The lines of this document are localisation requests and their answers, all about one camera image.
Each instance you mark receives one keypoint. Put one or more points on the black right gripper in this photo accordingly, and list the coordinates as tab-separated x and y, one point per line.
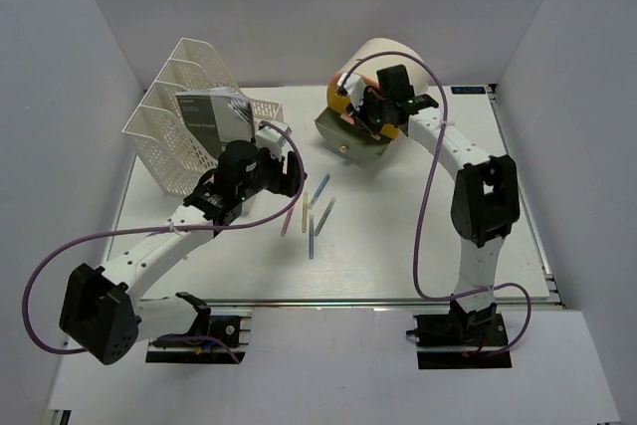
368	97

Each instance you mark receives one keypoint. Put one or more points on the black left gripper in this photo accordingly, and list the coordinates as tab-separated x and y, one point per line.
288	185

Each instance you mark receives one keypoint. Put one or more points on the yellow slim pastel pen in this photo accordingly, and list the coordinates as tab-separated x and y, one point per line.
305	213

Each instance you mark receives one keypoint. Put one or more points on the orange drawer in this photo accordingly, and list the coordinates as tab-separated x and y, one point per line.
369	82

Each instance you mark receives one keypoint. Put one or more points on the blue slim pastel pen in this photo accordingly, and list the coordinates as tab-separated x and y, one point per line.
319	190

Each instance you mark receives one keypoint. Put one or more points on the pink slim pastel pen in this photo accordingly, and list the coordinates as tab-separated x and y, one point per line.
287	221

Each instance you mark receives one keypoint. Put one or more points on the yellow drawer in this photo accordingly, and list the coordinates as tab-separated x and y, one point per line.
340	105

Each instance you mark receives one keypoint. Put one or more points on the cream round drawer cabinet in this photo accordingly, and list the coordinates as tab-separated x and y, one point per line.
418	77

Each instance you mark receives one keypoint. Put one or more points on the purple slim pastel pen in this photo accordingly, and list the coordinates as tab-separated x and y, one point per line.
311	234

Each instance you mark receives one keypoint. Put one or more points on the green slim pastel pen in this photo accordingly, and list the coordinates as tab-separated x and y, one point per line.
324	216

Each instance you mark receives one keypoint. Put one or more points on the grey setup guide booklet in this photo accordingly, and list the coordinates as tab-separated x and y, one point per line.
216	117

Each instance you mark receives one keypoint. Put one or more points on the orange slim pastel pen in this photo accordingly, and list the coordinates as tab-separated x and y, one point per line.
348	119

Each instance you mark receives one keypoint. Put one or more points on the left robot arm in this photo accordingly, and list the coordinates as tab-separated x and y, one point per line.
105	308

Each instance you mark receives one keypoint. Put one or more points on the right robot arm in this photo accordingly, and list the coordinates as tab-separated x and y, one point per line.
485	201

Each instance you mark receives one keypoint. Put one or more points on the white perforated file organizer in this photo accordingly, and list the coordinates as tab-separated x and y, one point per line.
171	154

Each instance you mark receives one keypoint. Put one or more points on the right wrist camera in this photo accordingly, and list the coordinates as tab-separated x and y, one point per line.
351	87

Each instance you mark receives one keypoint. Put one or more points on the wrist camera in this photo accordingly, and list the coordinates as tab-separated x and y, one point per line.
351	87
272	138

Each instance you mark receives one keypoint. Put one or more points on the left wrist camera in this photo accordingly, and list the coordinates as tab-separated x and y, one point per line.
272	138

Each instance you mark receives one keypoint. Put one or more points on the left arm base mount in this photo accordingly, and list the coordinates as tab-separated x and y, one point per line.
224	339

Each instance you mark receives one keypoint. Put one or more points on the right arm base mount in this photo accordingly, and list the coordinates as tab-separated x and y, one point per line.
440	346

